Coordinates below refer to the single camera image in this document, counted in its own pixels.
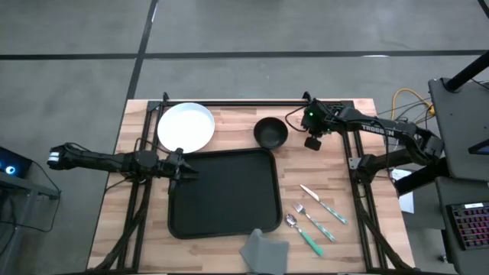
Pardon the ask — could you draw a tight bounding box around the spoon with green handle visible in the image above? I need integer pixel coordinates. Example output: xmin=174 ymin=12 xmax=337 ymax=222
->
xmin=285 ymin=212 xmax=325 ymax=257

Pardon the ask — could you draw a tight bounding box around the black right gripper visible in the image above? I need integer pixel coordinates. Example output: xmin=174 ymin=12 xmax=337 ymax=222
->
xmin=300 ymin=98 xmax=334 ymax=152

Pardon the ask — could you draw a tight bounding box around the knife with patterned handle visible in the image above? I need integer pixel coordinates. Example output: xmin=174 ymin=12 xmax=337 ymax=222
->
xmin=300 ymin=184 xmax=349 ymax=225

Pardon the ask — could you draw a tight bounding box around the black plastic tray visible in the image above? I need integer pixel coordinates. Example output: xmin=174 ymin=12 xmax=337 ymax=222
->
xmin=167 ymin=147 xmax=283 ymax=241

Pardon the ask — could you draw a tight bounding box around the black monitor corner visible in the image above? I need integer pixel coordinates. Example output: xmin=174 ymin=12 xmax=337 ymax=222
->
xmin=468 ymin=137 xmax=489 ymax=156

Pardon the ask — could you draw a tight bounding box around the white paper sheet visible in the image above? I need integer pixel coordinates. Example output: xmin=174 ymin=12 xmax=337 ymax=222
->
xmin=391 ymin=167 xmax=416 ymax=215

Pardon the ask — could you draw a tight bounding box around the black cart beam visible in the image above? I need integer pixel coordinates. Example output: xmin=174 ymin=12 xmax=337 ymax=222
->
xmin=393 ymin=156 xmax=450 ymax=196

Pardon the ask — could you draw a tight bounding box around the black pole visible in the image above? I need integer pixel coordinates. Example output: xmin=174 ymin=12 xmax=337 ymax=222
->
xmin=445 ymin=50 xmax=489 ymax=92

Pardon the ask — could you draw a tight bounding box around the grey cloth napkin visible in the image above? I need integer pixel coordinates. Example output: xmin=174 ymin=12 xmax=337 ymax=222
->
xmin=239 ymin=228 xmax=290 ymax=275

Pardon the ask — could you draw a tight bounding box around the black metal table frame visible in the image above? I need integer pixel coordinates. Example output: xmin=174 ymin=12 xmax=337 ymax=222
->
xmin=86 ymin=91 xmax=416 ymax=275

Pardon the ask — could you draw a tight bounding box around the backlit keyboard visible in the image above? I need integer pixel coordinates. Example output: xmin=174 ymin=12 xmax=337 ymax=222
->
xmin=445 ymin=201 xmax=489 ymax=252

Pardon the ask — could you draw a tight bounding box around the white round plate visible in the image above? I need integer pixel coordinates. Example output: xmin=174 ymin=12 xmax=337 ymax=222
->
xmin=157 ymin=102 xmax=216 ymax=154

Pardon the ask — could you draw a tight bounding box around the black bowl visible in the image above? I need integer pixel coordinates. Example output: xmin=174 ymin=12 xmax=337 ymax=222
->
xmin=253 ymin=116 xmax=290 ymax=150

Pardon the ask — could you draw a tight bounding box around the dark grey desk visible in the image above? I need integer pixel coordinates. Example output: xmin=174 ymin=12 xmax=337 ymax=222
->
xmin=435 ymin=176 xmax=489 ymax=275

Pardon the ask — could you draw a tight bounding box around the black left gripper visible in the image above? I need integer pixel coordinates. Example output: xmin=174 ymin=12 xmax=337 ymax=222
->
xmin=158 ymin=147 xmax=199 ymax=196

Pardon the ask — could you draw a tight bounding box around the grey side table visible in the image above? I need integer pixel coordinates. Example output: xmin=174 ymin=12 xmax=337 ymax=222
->
xmin=0 ymin=171 xmax=62 ymax=200

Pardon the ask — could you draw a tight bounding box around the fork with patterned handle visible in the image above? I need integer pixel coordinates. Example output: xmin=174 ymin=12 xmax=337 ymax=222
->
xmin=292 ymin=201 xmax=337 ymax=243

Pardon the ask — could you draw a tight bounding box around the yellow cable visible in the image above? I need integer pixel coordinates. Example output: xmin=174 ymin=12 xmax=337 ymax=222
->
xmin=390 ymin=87 xmax=436 ymax=118

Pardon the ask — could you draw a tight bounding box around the computer with blue light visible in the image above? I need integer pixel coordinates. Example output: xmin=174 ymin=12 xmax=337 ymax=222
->
xmin=0 ymin=146 xmax=34 ymax=179

